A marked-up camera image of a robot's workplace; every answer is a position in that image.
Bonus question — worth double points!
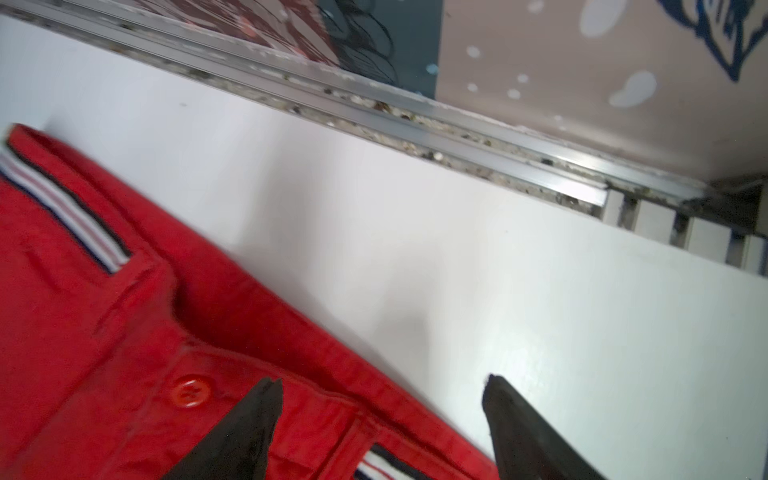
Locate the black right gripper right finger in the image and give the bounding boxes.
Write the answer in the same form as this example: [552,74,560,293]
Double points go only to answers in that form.
[482,375,604,480]

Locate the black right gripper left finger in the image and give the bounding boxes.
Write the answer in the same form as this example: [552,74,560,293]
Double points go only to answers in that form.
[164,377,284,480]

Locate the red trousers with striped trim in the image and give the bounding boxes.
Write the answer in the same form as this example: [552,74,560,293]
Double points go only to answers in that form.
[1,124,498,479]

